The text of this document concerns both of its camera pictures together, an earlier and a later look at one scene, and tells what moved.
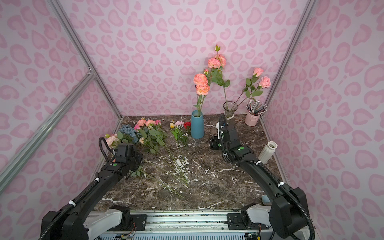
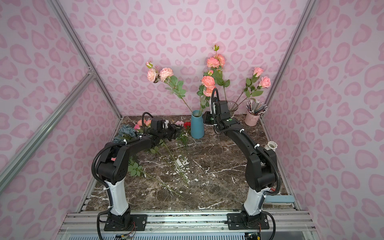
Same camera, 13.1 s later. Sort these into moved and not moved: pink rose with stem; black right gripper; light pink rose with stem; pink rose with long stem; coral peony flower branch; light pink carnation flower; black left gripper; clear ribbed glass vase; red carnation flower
Moved: black right gripper; black left gripper; coral peony flower branch
Not moved: pink rose with long stem; light pink carnation flower; clear ribbed glass vase; red carnation flower; light pink rose with stem; pink rose with stem
